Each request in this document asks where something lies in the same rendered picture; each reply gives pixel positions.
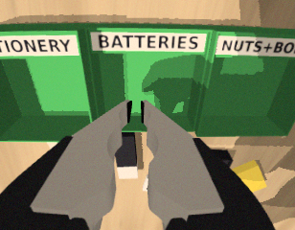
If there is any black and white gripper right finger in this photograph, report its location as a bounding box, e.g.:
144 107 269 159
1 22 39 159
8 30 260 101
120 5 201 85
141 100 276 230

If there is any white domino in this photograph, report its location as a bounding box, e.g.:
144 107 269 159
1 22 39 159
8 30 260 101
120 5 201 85
47 142 57 148
143 174 148 191

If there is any green rack of labelled bins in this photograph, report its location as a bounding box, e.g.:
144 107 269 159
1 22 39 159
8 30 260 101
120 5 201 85
0 23 295 143

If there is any black 9v battery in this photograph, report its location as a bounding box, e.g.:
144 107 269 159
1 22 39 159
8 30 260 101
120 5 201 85
212 149 233 167

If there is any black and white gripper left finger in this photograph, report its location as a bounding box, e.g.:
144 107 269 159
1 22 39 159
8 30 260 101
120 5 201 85
0 100 132 230

